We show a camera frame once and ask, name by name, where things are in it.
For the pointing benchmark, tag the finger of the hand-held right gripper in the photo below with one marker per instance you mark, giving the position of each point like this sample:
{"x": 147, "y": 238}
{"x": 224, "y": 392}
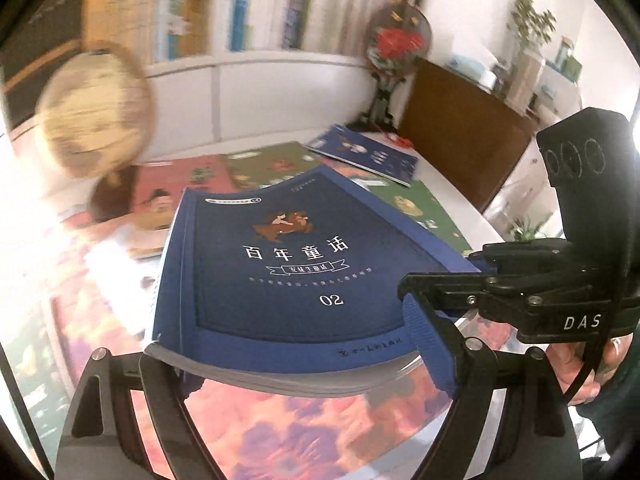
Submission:
{"x": 525, "y": 257}
{"x": 450, "y": 290}

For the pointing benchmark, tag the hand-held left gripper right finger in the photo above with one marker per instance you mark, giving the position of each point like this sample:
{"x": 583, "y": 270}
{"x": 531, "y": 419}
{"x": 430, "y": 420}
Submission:
{"x": 430, "y": 345}

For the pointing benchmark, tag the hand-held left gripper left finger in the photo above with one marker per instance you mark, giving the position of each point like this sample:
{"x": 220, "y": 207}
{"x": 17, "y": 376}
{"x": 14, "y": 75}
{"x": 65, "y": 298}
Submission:
{"x": 162, "y": 395}

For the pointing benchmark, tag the green book with yellow insect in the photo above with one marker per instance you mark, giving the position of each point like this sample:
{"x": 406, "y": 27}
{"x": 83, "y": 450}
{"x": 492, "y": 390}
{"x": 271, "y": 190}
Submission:
{"x": 415, "y": 210}

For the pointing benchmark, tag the dark blue book with bird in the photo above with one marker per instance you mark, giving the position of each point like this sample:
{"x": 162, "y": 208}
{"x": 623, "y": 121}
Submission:
{"x": 360, "y": 152}

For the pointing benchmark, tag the thick dark blue book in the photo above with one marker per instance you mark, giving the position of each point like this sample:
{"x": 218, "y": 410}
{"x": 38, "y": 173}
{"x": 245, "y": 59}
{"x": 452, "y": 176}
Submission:
{"x": 280, "y": 270}

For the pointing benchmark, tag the red book with robed man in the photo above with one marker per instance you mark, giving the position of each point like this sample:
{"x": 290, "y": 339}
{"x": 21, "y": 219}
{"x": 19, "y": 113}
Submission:
{"x": 165, "y": 195}

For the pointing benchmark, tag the green book with red insect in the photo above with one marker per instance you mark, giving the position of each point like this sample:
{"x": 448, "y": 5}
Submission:
{"x": 270, "y": 165}

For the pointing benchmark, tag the person's right forearm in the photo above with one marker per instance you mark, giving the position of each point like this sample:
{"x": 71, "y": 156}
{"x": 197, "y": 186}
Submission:
{"x": 620, "y": 420}

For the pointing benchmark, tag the person's right hand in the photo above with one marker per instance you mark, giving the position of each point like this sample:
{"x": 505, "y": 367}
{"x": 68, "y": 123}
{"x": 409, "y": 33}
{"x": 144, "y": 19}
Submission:
{"x": 575, "y": 375}

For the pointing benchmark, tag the potted spider plant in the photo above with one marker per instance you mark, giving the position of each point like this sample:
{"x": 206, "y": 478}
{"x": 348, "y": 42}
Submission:
{"x": 525, "y": 230}

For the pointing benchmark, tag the wooden cabinet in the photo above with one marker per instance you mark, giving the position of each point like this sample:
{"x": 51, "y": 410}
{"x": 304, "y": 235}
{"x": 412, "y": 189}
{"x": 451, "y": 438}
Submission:
{"x": 465, "y": 130}

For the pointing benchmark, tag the floral mat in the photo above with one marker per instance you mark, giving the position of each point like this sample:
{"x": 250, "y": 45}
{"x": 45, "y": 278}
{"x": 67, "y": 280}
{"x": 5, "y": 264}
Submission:
{"x": 310, "y": 425}

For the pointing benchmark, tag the tall beige vase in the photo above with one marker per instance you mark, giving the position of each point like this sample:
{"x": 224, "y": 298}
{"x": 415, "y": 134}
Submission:
{"x": 522, "y": 77}

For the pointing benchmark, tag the green box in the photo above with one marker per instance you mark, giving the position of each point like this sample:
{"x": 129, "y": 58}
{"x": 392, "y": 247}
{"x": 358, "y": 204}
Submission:
{"x": 570, "y": 60}

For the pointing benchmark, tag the red tassel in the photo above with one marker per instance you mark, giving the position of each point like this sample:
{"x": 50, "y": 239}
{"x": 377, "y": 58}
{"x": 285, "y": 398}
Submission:
{"x": 397, "y": 138}

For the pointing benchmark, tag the tissue box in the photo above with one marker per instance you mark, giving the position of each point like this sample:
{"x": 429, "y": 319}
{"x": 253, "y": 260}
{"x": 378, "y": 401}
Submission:
{"x": 467, "y": 67}

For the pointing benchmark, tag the green plant sprigs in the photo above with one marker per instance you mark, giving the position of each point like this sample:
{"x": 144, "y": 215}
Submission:
{"x": 530, "y": 20}

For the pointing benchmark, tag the round embroidered fan ornament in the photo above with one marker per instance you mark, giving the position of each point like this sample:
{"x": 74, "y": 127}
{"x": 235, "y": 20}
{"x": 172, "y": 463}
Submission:
{"x": 397, "y": 42}

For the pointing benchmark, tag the white bookshelf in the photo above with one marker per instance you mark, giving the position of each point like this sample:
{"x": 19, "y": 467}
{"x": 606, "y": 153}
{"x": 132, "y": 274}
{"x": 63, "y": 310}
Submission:
{"x": 275, "y": 95}

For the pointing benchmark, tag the antique style globe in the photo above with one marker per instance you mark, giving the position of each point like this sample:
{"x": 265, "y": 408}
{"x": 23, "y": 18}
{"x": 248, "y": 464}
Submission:
{"x": 95, "y": 110}

